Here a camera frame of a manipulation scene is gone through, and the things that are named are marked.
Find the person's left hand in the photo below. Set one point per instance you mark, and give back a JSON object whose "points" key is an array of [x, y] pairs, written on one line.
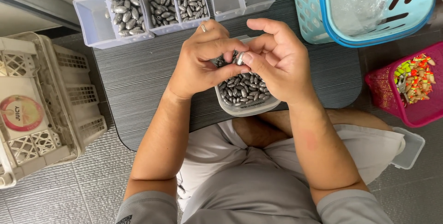
{"points": [[193, 64]]}

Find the person's right hand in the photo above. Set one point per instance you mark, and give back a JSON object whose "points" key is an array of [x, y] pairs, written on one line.
{"points": [[290, 64]]}

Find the single oval lead weight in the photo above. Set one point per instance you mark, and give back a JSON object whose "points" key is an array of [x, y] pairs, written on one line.
{"points": [[240, 58]]}

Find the heap of small lead sinkers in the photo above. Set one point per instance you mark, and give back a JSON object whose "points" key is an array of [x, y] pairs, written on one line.
{"points": [[244, 90]]}

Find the pile of medium lead sinkers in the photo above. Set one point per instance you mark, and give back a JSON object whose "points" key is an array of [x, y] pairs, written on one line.
{"points": [[191, 2], [162, 9]]}

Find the white plastic tub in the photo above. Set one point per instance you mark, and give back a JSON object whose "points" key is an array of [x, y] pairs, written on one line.
{"points": [[247, 110]]}

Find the person's bare leg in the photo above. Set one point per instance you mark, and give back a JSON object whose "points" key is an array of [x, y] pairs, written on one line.
{"points": [[256, 132], [353, 118]]}

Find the pile of large lead sinkers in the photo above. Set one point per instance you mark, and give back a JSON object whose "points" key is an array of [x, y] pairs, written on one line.
{"points": [[127, 15]]}

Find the clear plastic bag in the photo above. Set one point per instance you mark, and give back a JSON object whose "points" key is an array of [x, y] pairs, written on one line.
{"points": [[356, 2]]}

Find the white shorts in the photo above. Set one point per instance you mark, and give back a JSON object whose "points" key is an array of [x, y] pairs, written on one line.
{"points": [[214, 158]]}

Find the pink plastic basket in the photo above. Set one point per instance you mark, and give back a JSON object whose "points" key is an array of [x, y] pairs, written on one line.
{"points": [[384, 89]]}

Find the clear compartment organizer box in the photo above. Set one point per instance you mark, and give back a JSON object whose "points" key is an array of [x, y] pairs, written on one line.
{"points": [[93, 26]]}

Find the metal pliers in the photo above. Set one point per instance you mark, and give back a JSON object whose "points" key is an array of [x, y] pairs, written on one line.
{"points": [[402, 84]]}

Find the beige plastic crate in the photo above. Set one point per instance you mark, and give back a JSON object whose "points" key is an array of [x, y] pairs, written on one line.
{"points": [[72, 106]]}

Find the heap of orange yellow floats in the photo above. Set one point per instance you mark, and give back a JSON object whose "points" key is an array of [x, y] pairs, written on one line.
{"points": [[418, 78]]}

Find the grey shirt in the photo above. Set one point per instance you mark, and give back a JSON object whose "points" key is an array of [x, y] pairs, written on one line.
{"points": [[252, 196]]}

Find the light blue plastic basket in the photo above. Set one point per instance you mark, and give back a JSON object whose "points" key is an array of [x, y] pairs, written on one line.
{"points": [[420, 13]]}

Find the clear plastic lid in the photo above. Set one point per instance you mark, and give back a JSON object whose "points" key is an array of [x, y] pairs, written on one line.
{"points": [[412, 149]]}

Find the white carton with round label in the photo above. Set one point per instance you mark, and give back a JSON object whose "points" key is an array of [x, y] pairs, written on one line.
{"points": [[20, 109]]}

